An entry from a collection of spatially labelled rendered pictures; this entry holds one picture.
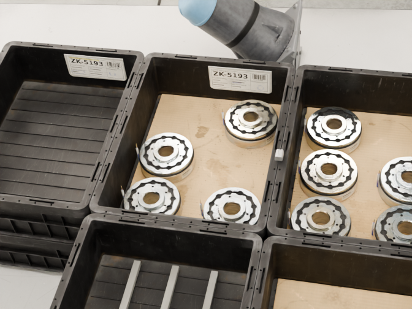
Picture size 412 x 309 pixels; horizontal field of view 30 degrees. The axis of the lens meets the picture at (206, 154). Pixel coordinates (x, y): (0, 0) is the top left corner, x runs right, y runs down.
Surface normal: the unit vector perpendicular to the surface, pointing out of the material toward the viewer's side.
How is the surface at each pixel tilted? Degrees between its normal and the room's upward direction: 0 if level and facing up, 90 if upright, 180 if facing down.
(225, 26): 80
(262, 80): 90
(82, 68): 90
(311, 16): 0
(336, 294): 0
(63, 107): 0
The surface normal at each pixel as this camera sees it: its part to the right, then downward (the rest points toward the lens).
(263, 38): -0.01, 0.14
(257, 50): -0.26, 0.44
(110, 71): -0.21, 0.75
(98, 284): -0.08, -0.65
